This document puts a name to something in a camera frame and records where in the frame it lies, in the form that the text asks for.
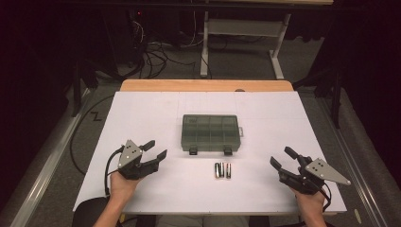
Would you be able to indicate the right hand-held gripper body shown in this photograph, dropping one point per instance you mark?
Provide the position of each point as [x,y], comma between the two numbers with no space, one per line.
[321,171]

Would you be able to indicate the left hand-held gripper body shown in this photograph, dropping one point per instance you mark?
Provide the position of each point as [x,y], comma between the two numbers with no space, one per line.
[129,154]

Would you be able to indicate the grey compartment storage box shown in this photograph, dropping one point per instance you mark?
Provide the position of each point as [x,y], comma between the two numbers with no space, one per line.
[209,132]

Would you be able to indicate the silver battery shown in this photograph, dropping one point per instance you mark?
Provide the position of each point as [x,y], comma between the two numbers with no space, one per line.
[217,170]

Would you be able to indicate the person's right hand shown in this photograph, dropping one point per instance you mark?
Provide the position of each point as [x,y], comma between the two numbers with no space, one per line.
[310,203]

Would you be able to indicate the person's left hand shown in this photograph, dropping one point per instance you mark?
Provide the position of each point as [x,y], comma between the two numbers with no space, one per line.
[121,189]

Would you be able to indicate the white table cover board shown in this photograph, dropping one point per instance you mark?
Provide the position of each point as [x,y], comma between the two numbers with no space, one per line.
[157,126]

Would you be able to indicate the yellow floor sticker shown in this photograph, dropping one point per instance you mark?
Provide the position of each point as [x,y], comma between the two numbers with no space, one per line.
[358,216]

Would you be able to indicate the black round stool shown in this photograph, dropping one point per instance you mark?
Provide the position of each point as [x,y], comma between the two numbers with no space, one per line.
[88,213]

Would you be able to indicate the black metal stand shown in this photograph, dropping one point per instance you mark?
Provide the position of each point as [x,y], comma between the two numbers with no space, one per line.
[336,94]
[76,91]

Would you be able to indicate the person's lap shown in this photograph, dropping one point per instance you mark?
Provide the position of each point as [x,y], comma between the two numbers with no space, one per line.
[201,221]

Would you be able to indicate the wooden table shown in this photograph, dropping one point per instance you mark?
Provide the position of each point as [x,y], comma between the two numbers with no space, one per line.
[205,85]

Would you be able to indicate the black computer tower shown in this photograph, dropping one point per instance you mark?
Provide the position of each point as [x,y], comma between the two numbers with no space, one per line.
[137,31]

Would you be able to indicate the aluminium floor rail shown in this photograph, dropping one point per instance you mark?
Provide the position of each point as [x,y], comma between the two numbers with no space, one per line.
[353,157]
[50,164]

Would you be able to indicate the white metal desk frame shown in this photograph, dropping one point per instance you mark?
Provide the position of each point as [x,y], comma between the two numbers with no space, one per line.
[242,27]

